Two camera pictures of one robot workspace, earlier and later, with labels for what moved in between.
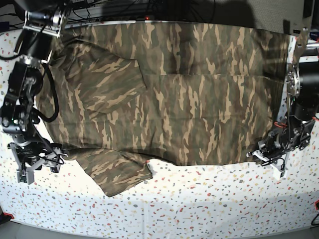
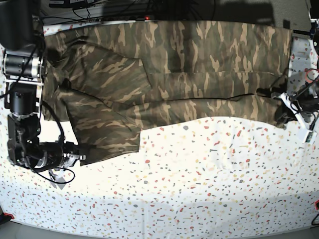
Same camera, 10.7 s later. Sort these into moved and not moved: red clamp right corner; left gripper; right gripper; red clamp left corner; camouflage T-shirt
Moved: camouflage T-shirt; right gripper; left gripper
Not moved: red clamp left corner; red clamp right corner
